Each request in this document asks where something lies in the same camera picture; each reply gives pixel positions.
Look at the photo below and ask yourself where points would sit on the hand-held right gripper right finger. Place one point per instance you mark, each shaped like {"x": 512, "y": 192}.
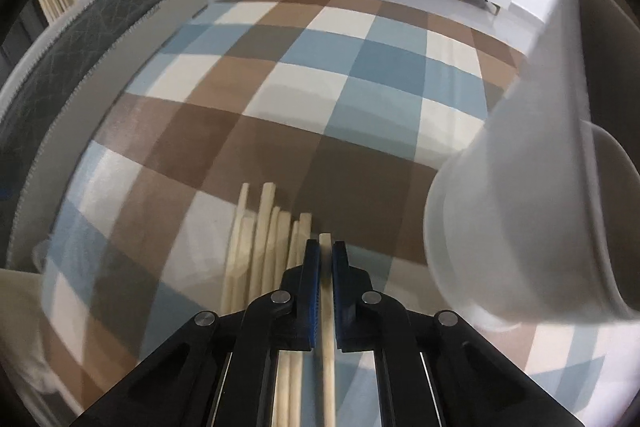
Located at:
{"x": 341, "y": 304}

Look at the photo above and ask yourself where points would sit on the bamboo chopstick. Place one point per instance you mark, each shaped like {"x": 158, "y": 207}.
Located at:
{"x": 327, "y": 382}

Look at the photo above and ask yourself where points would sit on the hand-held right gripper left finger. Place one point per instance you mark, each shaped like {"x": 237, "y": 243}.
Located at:
{"x": 312, "y": 302}

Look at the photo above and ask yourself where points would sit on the bundle of bamboo chopsticks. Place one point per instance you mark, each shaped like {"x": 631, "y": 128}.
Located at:
{"x": 262, "y": 247}

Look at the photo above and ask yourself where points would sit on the checked blue brown tablecloth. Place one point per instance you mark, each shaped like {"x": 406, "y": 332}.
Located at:
{"x": 250, "y": 82}

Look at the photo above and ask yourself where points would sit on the white brown-lined utensil holder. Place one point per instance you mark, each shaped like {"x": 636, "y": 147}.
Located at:
{"x": 500, "y": 207}

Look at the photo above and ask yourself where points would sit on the grey quilted bed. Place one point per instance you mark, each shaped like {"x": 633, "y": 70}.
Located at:
{"x": 75, "y": 47}

